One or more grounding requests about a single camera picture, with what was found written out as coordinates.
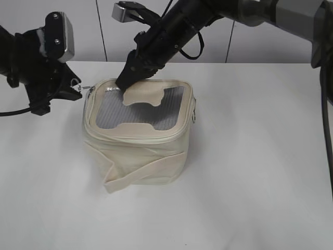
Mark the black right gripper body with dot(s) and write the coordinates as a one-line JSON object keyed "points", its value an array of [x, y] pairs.
{"points": [[165, 39]]}

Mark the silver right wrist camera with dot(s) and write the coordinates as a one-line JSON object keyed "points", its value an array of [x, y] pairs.
{"points": [[124, 11]]}

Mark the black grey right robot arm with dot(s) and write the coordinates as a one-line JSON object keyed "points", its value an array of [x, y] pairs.
{"points": [[309, 20]]}

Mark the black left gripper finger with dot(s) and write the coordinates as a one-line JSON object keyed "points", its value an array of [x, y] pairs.
{"points": [[69, 78], [64, 92]]}

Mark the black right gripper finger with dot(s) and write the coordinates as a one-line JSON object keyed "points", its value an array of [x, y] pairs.
{"points": [[142, 74], [131, 73]]}

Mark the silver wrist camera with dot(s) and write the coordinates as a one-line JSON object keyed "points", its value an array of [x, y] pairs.
{"points": [[124, 11], [56, 37]]}

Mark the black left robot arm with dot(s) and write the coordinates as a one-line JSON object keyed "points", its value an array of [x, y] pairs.
{"points": [[6, 43]]}

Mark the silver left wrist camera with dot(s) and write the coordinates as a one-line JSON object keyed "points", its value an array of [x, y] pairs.
{"points": [[56, 37]]}

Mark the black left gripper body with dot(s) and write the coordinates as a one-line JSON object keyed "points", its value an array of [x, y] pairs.
{"points": [[36, 72]]}

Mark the cream canvas zipper bag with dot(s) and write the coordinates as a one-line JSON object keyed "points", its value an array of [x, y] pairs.
{"points": [[141, 135]]}

